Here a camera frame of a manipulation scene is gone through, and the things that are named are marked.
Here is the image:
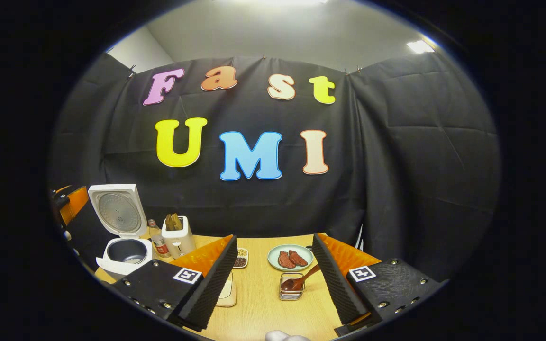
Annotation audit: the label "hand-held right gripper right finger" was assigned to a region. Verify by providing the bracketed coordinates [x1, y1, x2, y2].
[312, 232, 446, 337]

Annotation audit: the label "dark wooden spoon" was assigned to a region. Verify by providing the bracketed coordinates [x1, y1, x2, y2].
[281, 264, 322, 292]

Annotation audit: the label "ceiling light panel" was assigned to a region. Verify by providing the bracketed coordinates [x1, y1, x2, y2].
[406, 40, 435, 54]
[216, 0, 330, 6]

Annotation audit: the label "small seasoning bottle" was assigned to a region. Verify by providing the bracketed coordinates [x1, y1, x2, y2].
[147, 219, 172, 259]

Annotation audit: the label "white toaster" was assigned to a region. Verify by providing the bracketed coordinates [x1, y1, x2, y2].
[162, 214, 197, 260]

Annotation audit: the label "clear container of rice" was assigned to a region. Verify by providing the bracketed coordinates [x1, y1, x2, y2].
[216, 271, 237, 307]

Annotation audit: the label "pale green plate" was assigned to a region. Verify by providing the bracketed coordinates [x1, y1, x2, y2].
[267, 244, 314, 272]

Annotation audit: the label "metal wire chopstick holder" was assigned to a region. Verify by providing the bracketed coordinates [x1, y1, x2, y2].
[279, 272, 305, 301]

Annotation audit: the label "white rice cooker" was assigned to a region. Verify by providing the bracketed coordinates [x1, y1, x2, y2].
[95, 184, 154, 281]

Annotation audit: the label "black backdrop cloth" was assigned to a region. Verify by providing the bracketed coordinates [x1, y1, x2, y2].
[48, 51, 501, 282]

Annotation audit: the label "white divided grain dish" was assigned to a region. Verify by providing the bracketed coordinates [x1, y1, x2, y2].
[233, 247, 250, 269]

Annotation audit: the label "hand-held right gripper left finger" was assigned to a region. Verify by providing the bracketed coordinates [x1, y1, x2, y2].
[112, 234, 238, 332]

